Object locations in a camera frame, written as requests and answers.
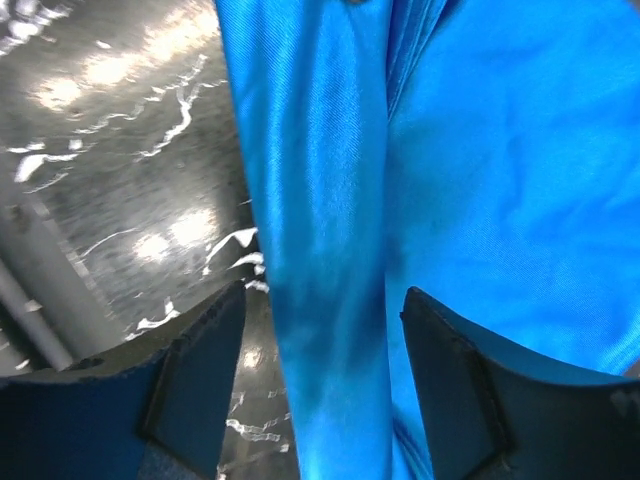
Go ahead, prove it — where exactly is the bright blue napkin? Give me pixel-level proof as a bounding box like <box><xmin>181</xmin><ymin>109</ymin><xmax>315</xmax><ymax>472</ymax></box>
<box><xmin>216</xmin><ymin>1</ymin><xmax>639</xmax><ymax>479</ymax></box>

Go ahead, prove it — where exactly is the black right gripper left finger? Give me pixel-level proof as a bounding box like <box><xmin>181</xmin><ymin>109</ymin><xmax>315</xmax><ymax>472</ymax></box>
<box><xmin>1</xmin><ymin>281</ymin><xmax>246</xmax><ymax>479</ymax></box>

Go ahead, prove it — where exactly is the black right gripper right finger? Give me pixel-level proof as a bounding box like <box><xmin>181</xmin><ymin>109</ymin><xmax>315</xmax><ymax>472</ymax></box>
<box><xmin>401</xmin><ymin>288</ymin><xmax>639</xmax><ymax>479</ymax></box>

